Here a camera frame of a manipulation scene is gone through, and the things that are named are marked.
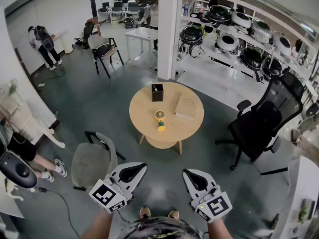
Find person's right forearm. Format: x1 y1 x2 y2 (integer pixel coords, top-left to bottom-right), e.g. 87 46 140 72
206 218 234 239

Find group of round dome helmets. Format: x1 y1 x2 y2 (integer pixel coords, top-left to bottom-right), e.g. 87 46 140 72
178 4 293 82

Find black square pen holder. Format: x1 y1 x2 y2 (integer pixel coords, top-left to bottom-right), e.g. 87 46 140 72
151 83 164 103

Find white cylindrical bin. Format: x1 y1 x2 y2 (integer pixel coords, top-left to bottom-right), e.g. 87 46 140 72
63 32 74 55

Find white rectangular table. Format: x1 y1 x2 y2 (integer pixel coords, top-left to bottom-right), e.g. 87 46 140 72
125 26 159 69

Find black bag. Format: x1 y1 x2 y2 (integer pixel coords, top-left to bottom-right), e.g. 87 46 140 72
95 44 118 57

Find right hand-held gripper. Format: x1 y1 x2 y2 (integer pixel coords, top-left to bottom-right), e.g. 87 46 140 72
181 168 234 224

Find person's left forearm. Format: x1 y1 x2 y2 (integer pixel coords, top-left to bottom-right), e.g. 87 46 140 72
81 209 116 239

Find black floor cable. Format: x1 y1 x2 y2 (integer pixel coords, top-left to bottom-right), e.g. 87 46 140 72
36 186 83 239

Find dark grey handheld device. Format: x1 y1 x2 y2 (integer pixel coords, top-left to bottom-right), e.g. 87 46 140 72
0 150 38 188

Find grey upholstered chair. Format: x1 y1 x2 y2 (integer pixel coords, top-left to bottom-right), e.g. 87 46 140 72
71 130 127 192

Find yellow handheld fan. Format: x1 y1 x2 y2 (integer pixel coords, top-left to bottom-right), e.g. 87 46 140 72
154 110 167 132

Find round wooden table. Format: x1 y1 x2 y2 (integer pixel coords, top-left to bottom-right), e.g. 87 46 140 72
129 81 205 155

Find beige closed book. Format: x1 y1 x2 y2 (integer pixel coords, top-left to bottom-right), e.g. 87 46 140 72
173 94 201 121

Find white metal shelf rack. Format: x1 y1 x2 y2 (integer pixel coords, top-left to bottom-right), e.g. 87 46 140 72
174 0 319 102

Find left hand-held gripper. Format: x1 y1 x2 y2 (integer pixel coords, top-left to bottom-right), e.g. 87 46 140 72
88 161 148 214

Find grey chair with black frame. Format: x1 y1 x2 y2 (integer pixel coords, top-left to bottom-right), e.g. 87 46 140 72
87 36 125 79

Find black swivel chair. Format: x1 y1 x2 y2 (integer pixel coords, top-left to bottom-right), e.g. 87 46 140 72
74 21 96 50

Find person's dark patterned clothing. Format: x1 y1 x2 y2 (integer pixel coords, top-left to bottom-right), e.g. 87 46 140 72
124 216 203 239

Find office desks with monitors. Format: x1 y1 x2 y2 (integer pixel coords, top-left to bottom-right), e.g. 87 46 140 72
98 0 141 25

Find black mesh office chair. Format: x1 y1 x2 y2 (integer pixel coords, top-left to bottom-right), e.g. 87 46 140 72
215 71 305 177

